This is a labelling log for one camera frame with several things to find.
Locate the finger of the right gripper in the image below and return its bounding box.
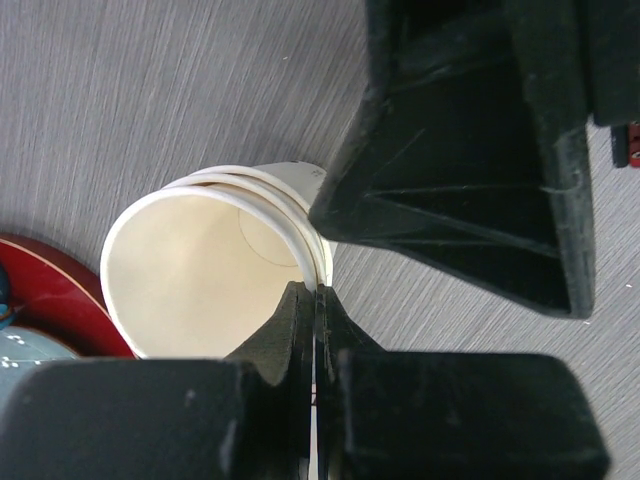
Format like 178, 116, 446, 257
310, 1, 639, 319

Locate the stack of white paper cups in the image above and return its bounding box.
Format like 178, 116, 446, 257
100, 162, 336, 359

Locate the red round tray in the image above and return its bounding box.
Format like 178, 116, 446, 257
1, 233, 134, 359

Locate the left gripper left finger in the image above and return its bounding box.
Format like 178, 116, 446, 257
1, 282, 313, 479

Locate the blue-grey ceramic plate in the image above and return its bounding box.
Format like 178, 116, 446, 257
0, 326, 80, 405

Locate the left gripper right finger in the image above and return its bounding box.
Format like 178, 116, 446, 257
315, 287, 611, 479

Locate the dark blue ceramic mug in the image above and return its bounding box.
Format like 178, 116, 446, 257
0, 266, 17, 329

